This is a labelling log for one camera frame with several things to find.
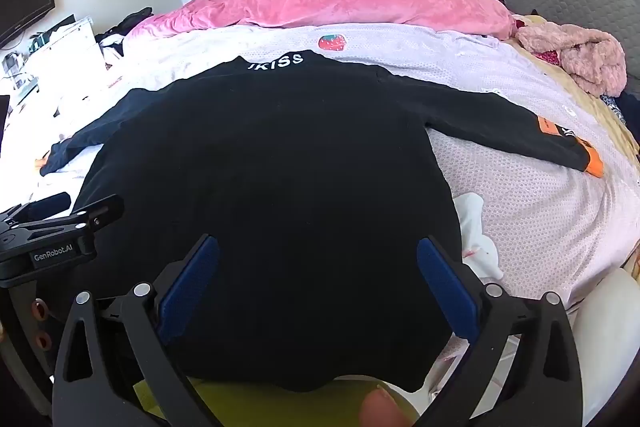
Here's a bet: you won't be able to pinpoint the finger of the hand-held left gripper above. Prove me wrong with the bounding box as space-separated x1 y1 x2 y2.
21 191 72 216
74 194 126 233

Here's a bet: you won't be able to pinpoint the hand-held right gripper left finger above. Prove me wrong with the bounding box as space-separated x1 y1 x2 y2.
51 233 221 427

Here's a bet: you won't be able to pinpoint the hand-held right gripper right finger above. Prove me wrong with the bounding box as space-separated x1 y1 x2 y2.
416 236 583 427

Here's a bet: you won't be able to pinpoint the black sweater with orange patches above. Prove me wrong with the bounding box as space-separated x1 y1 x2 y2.
40 49 606 395

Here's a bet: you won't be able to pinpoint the pile of dark clothes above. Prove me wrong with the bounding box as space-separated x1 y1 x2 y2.
97 7 153 58

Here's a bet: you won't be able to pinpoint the dark blue clothes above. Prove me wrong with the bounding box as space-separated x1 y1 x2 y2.
600 92 640 148

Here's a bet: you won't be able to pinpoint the person's right hand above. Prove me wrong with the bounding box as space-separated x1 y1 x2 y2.
360 384 408 427

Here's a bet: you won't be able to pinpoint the white cloth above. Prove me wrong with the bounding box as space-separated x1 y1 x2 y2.
452 192 506 280

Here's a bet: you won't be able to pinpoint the strawberry print bed sheet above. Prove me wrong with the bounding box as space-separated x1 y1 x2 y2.
0 23 640 388

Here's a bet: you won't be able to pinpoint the cluttered desk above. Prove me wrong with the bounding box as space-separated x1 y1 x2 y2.
0 47 61 138

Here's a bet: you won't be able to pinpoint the white drawer cabinet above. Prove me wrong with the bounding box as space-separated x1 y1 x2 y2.
22 14 108 78

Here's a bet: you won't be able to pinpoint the person's yellow-green clothing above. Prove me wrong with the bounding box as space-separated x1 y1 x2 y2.
132 374 421 427

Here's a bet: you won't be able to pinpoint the white cushion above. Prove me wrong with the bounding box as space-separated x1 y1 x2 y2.
565 267 640 423

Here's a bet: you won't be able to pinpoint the black tv monitor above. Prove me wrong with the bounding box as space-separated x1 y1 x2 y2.
0 0 57 50

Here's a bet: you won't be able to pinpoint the pink fluffy garment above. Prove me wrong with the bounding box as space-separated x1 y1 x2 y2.
515 21 628 98

